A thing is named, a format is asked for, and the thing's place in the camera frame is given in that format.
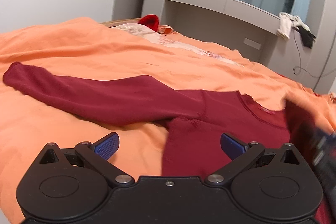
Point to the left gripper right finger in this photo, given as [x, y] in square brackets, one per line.
[243, 156]

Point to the orange duvet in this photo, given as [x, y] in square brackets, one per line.
[84, 48]

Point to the black garment on ledge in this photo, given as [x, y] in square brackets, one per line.
[307, 37]

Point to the dark red sweater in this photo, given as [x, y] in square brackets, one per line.
[194, 119]

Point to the white garment on ledge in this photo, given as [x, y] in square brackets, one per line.
[287, 22]

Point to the white wall socket plate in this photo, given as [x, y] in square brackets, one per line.
[252, 44]

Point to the grey wardrobe with window ledge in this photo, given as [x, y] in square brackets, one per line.
[229, 22]

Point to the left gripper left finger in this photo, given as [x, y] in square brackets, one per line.
[95, 156]

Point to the red cloth on bed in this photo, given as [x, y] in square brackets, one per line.
[151, 21]

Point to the orange patterned cloth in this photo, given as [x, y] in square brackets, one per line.
[165, 29]

